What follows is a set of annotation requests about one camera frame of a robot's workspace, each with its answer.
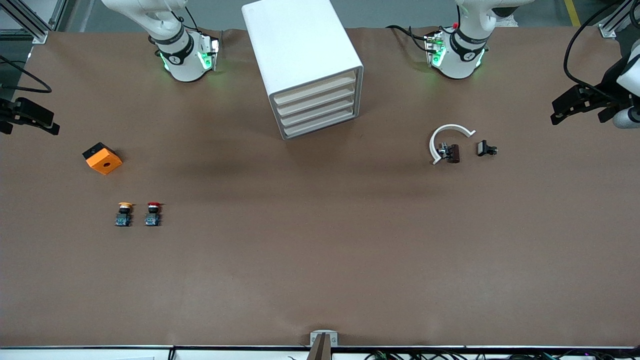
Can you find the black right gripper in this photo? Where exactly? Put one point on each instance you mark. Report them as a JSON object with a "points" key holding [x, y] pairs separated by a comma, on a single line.
{"points": [[6, 112]]}

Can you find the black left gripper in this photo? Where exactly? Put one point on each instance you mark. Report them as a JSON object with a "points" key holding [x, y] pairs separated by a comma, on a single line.
{"points": [[606, 88]]}

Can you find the cream cabinet drawer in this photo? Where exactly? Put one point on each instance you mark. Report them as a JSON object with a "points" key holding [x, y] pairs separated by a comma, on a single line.
{"points": [[317, 112], [314, 89], [320, 123], [316, 101]]}

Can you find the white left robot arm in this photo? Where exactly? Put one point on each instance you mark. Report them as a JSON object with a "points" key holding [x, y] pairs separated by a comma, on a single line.
{"points": [[457, 55]]}

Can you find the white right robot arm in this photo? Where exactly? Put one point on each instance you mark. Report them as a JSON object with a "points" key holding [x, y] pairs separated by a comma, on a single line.
{"points": [[182, 55]]}

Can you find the white drawer cabinet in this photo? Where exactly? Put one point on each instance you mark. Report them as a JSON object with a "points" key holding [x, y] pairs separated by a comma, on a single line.
{"points": [[300, 45]]}

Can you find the orange box with hole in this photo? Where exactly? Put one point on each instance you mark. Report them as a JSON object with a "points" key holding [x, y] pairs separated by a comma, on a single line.
{"points": [[104, 160]]}

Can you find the black small clip part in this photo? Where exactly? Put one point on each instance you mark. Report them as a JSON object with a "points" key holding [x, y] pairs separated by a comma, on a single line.
{"points": [[483, 148]]}

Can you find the brown small electrical component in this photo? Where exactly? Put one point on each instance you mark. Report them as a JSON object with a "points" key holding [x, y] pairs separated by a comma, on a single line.
{"points": [[452, 153]]}

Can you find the aluminium frame profile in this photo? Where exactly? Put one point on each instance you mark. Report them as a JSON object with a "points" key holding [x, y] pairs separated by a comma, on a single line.
{"points": [[30, 20], [615, 22]]}

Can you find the yellow push button switch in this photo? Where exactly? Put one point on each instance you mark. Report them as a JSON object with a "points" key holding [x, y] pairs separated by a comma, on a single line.
{"points": [[123, 215]]}

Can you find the red push button switch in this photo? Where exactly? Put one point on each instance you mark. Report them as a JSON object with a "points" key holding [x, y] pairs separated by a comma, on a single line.
{"points": [[153, 215]]}

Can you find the white table edge rail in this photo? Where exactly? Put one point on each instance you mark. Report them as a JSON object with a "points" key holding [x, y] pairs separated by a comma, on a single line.
{"points": [[100, 353]]}

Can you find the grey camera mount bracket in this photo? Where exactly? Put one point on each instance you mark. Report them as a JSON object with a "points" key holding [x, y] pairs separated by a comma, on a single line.
{"points": [[324, 340]]}

